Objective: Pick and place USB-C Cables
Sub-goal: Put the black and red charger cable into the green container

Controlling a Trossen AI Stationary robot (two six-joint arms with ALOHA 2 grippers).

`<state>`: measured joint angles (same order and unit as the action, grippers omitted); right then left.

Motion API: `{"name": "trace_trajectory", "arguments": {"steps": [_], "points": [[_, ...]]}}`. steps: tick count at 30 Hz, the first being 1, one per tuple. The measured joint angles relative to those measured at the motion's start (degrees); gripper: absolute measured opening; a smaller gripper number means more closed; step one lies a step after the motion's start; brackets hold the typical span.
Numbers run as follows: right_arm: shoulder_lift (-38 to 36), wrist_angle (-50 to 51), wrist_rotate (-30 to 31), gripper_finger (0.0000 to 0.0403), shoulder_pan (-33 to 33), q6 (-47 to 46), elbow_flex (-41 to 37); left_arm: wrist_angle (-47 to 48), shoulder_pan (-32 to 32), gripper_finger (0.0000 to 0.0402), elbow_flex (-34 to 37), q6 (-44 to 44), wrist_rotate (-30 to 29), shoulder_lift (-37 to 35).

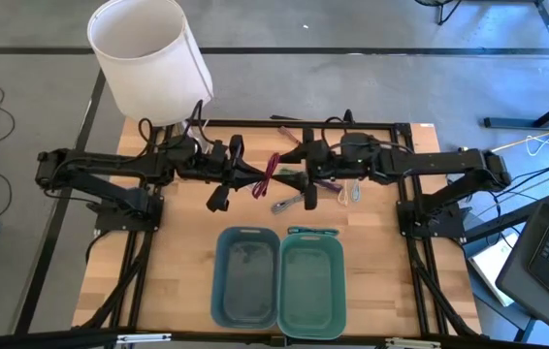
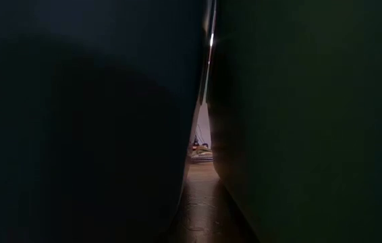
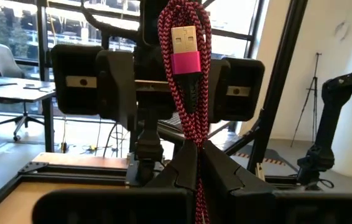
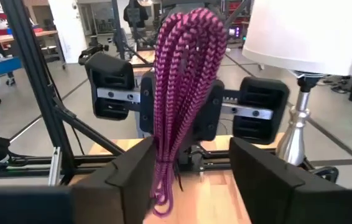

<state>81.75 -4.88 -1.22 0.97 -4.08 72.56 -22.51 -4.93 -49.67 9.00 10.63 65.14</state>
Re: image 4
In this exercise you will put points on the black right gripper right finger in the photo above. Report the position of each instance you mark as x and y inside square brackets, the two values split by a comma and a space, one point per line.
[272, 193]

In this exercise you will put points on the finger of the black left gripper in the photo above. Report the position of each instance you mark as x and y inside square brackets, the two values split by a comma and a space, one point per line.
[211, 115]
[146, 105]

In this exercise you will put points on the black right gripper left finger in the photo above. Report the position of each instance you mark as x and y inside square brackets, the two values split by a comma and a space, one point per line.
[126, 186]

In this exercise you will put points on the silver lamp base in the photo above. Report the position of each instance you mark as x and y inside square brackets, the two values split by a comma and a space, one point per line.
[294, 137]

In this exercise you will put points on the blue chair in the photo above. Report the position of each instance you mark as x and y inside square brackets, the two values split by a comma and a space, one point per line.
[3, 66]

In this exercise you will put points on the wooden workbench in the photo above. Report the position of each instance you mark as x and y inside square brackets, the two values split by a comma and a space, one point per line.
[8, 38]

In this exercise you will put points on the white lampshade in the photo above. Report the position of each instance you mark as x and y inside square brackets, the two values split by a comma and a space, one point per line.
[303, 31]

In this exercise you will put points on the black aluminium table frame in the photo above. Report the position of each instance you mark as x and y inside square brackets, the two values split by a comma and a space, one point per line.
[79, 161]

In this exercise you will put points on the black aluminium rig frame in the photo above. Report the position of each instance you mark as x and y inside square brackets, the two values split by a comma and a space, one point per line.
[33, 68]

